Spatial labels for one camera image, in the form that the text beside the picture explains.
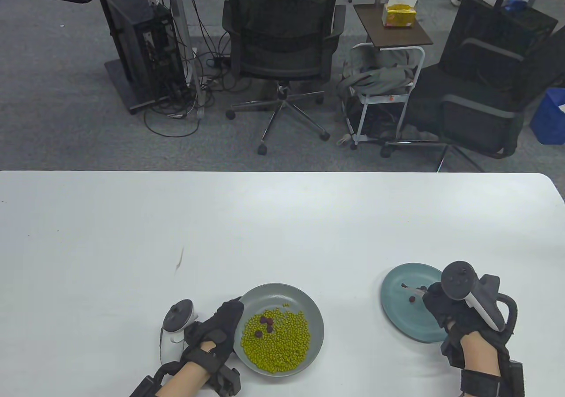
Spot person's left forearm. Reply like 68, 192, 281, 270
154, 362, 210, 397

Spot white metal cart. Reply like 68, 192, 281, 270
347, 43, 426, 150

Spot white and black controller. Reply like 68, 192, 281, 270
441, 261, 518, 333
158, 299, 199, 364

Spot grey plate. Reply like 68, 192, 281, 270
234, 283, 325, 376

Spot black reclining chair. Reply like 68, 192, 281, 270
382, 0, 565, 172

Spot black computer tower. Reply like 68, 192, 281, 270
105, 0, 188, 102

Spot black bag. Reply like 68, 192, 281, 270
344, 97, 411, 139

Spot yellow tissue box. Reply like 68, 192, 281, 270
382, 0, 418, 28

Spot black right wrist device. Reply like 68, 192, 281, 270
460, 359, 526, 397

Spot brown side table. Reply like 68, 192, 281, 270
353, 3, 434, 48

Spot person's left hand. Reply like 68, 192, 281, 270
180, 298, 245, 374

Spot teal plate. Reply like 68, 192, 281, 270
381, 263, 451, 344

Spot person's right hand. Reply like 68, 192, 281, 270
422, 282, 509, 367

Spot black cable bundle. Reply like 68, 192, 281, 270
143, 0, 248, 138

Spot grey slippers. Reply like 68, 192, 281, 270
399, 124, 440, 144

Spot black mesh office chair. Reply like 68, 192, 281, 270
221, 0, 347, 155

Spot pile of green beans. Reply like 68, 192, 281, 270
240, 308, 311, 373

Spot grey jacket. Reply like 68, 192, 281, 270
338, 46, 418, 97

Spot blue bin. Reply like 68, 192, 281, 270
530, 87, 565, 146

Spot person's right forearm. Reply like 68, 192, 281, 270
461, 353, 501, 375

